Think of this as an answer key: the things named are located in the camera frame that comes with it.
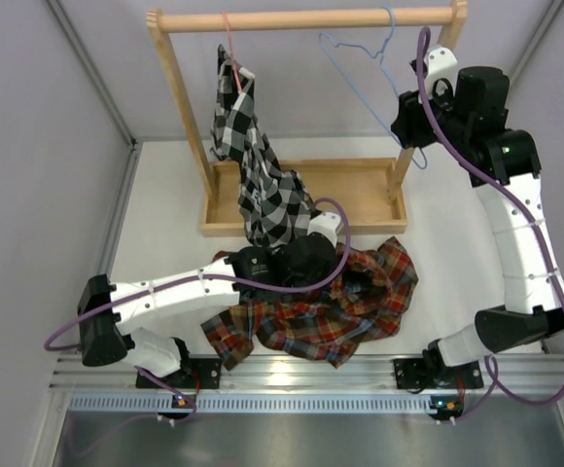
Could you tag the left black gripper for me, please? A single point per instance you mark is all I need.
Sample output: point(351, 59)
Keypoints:
point(325, 278)

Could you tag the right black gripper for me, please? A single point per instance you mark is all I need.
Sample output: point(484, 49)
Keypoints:
point(406, 127)

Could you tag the red brown plaid shirt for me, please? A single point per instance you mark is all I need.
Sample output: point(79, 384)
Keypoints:
point(366, 302)

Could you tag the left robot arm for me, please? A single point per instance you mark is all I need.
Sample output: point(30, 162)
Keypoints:
point(120, 330)

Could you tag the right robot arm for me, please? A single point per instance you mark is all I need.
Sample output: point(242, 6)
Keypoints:
point(467, 115)

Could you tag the black white checkered shirt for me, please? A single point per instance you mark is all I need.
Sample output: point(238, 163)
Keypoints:
point(274, 204)

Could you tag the wooden clothes rack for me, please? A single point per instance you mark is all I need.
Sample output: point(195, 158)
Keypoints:
point(370, 190)

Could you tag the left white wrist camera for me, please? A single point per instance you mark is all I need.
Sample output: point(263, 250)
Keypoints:
point(326, 224)

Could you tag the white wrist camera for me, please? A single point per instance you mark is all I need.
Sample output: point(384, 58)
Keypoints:
point(326, 224)
point(437, 61)

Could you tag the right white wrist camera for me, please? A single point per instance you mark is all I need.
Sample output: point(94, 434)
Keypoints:
point(437, 61)

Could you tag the right aluminium frame post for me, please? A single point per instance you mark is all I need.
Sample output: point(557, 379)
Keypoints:
point(507, 34)

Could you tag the aluminium frame post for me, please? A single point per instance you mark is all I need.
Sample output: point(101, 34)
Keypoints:
point(507, 34)
point(76, 43)

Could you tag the left aluminium frame post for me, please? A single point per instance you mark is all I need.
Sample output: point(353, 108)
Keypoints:
point(76, 43)

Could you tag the pink wire hanger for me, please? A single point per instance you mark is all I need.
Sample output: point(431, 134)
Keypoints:
point(233, 53)

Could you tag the aluminium mounting rail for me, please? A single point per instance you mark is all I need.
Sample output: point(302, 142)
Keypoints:
point(526, 373)

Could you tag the slotted grey cable duct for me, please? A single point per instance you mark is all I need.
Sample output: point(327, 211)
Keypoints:
point(267, 403)

